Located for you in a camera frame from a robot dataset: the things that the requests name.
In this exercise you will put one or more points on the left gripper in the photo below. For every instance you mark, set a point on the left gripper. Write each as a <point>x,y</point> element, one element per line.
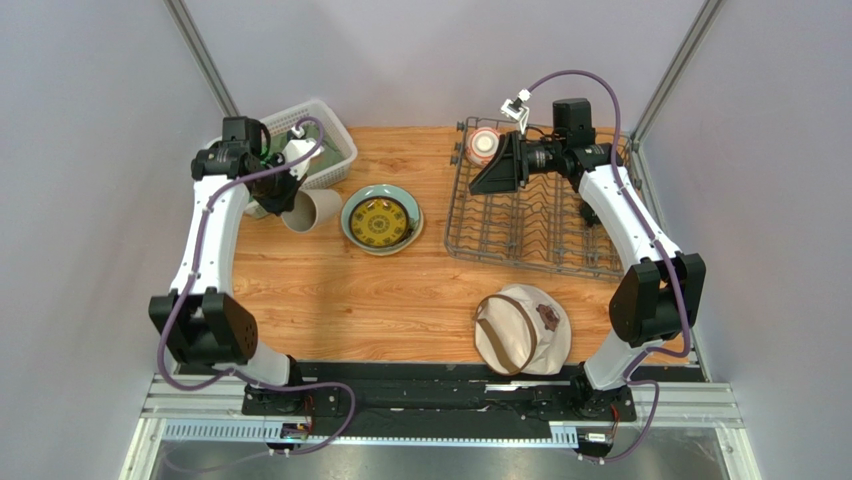
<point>285,202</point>

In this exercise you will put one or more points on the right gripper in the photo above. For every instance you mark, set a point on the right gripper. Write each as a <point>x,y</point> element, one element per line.
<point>516,161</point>

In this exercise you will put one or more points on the red white ceramic bowl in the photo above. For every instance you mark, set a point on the red white ceramic bowl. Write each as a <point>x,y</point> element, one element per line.
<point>481,146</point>

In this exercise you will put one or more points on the beige ceramic cup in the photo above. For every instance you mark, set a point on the beige ceramic cup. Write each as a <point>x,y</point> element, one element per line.
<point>312,208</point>

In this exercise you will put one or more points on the light green flower plate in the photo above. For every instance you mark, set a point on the light green flower plate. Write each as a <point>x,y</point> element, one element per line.
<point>384,190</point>

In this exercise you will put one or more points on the yellow patterned black-rim plate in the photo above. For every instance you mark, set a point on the yellow patterned black-rim plate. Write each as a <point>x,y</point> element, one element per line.
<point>379,222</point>

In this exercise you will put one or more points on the dark green mug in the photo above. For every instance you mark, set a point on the dark green mug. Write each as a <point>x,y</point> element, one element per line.
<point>588,215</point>

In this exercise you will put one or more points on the cream bird plate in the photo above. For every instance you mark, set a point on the cream bird plate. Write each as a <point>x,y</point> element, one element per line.
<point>418,224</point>

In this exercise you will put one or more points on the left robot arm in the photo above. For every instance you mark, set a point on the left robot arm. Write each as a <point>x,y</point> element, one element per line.
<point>205,334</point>

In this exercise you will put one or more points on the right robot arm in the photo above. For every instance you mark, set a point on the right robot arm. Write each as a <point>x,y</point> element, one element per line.
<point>658,296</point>

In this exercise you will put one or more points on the white plastic basket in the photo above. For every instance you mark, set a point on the white plastic basket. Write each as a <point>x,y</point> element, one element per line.
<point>249,145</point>

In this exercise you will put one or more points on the cream bucket hat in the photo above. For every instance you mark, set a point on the cream bucket hat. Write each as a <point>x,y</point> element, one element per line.
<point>521,329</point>

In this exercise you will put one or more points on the grey wire dish rack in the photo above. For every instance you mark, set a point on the grey wire dish rack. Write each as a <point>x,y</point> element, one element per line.
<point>537,228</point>

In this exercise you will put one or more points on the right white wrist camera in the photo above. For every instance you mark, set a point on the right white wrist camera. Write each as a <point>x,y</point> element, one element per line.
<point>517,110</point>

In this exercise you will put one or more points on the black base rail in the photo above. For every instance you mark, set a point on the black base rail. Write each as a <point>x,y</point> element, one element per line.
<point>443,401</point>

